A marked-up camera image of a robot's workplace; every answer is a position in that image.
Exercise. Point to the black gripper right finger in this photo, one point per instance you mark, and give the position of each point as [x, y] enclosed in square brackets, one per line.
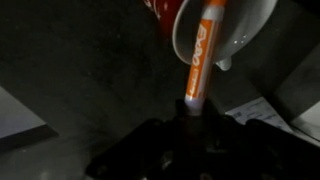
[210, 111]

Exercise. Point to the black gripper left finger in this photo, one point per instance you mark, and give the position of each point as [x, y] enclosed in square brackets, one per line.
[181, 111]

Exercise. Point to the red white-lined mug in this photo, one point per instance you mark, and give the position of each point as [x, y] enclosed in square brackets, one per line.
[248, 30]

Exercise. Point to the orange Expo marker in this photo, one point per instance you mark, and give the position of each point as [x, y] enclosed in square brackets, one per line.
[200, 56]

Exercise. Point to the white printed paper label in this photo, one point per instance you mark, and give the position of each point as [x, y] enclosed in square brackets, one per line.
[258, 113]

